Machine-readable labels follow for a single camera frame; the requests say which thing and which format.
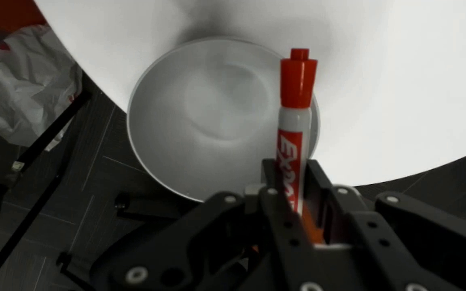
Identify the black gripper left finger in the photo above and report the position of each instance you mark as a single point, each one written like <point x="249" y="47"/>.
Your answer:
<point x="189" y="242"/>

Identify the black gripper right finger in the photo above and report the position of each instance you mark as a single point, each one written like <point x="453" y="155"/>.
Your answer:
<point x="404" y="236"/>

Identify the red Expo marker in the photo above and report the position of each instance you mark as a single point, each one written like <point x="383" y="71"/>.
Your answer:
<point x="296" y="90"/>

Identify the grey bowl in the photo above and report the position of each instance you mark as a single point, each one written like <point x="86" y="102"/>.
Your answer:
<point x="205" y="118"/>

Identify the black metal stand leg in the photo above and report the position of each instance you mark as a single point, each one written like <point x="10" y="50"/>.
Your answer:
<point x="44" y="137"/>

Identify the white plastic bag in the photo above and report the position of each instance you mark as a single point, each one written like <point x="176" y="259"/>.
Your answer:
<point x="23" y="86"/>

